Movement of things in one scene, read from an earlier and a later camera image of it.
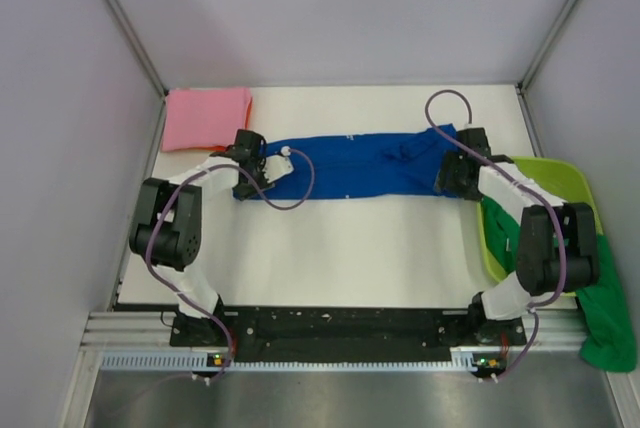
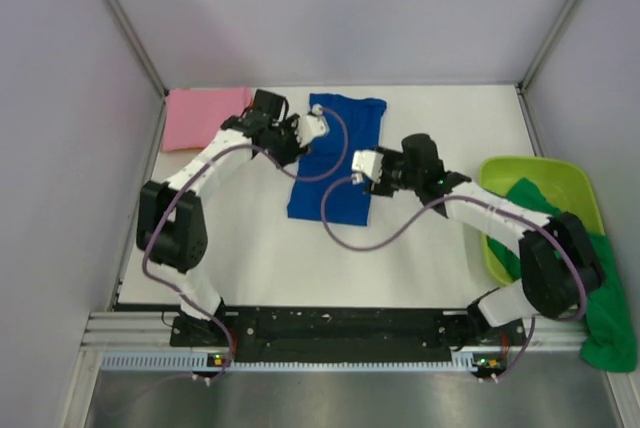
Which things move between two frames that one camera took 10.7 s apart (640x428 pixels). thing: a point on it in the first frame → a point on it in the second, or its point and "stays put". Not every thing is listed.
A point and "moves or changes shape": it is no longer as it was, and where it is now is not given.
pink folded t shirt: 199,118 stays put
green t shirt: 608,339 stays put
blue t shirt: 385,165 moves or changes shape
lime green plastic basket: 563,180 stays put
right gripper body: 450,178 → 395,176
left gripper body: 247,188 → 284,146
